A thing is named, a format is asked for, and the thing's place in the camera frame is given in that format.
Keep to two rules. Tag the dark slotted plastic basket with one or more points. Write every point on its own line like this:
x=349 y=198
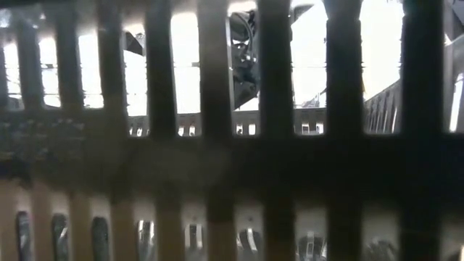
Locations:
x=275 y=163

